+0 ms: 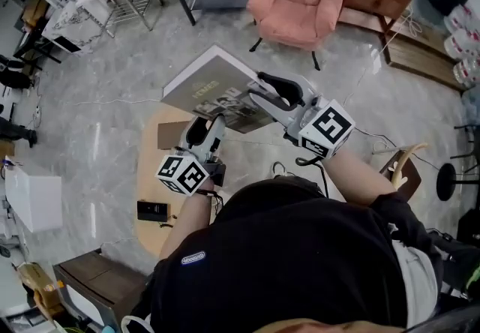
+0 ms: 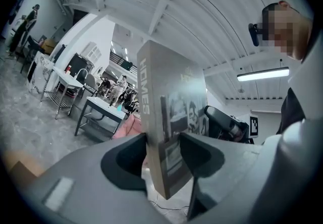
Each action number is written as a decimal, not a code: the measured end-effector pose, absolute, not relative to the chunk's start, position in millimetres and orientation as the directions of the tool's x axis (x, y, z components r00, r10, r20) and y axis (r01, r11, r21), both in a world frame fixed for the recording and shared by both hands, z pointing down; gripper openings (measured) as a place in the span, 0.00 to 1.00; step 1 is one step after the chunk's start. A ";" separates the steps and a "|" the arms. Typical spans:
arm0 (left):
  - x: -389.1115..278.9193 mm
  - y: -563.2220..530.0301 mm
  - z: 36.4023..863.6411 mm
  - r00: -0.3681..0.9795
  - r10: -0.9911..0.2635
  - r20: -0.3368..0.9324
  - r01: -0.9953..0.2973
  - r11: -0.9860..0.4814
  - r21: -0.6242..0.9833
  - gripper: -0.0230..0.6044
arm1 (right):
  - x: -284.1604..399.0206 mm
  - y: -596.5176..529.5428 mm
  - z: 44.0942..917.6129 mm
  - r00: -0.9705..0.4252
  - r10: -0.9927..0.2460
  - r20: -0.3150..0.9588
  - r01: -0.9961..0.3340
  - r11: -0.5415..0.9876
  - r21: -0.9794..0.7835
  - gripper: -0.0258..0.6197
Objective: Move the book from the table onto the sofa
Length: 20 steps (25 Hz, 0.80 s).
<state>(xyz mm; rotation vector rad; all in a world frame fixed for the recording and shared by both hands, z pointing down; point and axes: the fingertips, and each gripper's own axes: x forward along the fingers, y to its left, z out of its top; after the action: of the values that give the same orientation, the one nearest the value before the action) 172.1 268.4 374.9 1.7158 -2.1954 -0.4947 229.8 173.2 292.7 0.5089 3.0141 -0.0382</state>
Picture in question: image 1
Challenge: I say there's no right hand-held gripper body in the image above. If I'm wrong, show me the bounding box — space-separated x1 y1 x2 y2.
283 93 357 160

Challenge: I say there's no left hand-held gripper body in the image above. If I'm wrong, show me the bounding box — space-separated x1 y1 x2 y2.
154 146 228 197

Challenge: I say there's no brown leather book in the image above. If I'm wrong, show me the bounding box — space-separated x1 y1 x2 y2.
157 119 192 152

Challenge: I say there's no grey photo-cover book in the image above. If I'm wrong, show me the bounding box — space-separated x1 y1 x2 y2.
160 44 281 134

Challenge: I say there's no person's left forearm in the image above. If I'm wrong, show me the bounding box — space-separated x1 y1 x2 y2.
159 181 226 261

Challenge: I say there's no person's right forearm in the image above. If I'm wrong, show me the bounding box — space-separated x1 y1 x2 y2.
322 149 398 207

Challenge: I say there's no wooden coffee table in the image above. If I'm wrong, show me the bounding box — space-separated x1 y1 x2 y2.
135 102 241 261

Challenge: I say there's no black telephone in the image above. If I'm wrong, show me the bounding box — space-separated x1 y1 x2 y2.
136 200 170 223

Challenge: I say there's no small wooden chair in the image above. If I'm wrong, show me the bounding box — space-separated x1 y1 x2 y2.
378 142 431 202

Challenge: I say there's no wooden slat pallet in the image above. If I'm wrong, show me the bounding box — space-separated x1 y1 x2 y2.
384 14 468 92

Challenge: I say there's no black round stool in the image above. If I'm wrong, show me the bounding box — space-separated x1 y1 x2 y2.
436 162 480 202

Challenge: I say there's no dark wooden sink cabinet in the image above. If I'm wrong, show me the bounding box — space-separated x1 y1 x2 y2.
52 248 149 333

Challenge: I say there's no person's black shirt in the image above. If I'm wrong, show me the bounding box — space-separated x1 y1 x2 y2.
129 177 443 333

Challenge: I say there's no blue plastic bag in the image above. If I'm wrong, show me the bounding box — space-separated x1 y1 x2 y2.
460 89 480 126

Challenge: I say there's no white box stand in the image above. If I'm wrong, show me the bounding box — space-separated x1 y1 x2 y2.
4 165 64 234

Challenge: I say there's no shrink-wrapped water bottle pack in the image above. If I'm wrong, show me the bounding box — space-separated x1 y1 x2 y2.
444 4 480 31
451 57 480 89
444 29 480 59

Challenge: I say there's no marble-pattern cabinet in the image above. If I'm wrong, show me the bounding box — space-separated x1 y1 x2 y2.
40 0 116 56

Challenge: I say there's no cardboard box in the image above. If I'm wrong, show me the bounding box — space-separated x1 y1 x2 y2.
16 262 67 320

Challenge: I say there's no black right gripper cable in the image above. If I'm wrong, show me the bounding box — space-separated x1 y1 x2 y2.
295 157 331 197

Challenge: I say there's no white hanging cable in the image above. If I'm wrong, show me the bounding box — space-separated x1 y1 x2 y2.
343 10 413 107

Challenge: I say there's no white floor cable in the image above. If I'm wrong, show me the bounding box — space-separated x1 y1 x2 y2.
73 97 162 107

